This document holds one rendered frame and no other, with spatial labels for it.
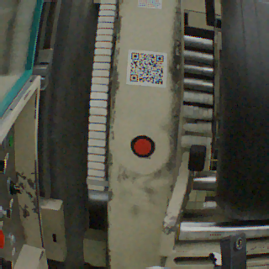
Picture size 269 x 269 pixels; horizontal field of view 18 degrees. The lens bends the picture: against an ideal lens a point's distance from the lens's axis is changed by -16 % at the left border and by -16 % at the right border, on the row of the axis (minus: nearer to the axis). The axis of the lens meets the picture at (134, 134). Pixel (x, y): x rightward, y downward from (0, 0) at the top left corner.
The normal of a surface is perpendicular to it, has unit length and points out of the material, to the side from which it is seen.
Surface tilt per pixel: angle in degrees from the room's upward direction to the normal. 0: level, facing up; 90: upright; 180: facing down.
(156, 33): 90
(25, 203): 90
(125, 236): 90
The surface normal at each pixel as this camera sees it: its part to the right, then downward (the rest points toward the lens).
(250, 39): -0.34, -0.29
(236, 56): -0.74, -0.15
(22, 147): -0.14, 0.35
